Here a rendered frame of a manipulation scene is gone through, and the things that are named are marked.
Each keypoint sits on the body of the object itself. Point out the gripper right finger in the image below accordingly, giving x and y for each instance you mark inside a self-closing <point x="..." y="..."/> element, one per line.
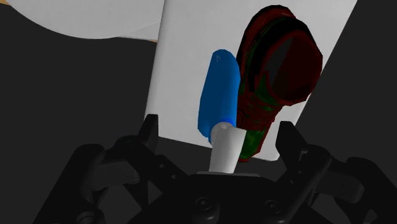
<point x="310" y="167"/>

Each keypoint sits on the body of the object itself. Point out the dark red and green object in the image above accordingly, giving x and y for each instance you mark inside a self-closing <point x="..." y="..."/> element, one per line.
<point x="288" y="68"/>

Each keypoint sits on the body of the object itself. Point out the white flat rectangular board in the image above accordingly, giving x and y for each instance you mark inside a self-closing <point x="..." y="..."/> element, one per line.
<point x="186" y="62"/>

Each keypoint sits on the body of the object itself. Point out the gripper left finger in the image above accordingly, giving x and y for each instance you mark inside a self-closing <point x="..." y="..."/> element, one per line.
<point x="130" y="161"/>

